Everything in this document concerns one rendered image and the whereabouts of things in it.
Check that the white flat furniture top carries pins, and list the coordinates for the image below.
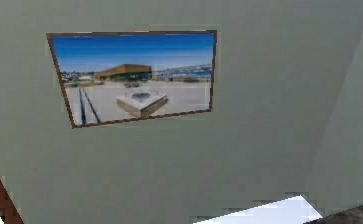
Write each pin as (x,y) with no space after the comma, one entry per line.
(272,211)

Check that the framed landscape wall picture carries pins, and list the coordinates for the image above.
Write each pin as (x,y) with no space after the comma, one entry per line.
(135,76)

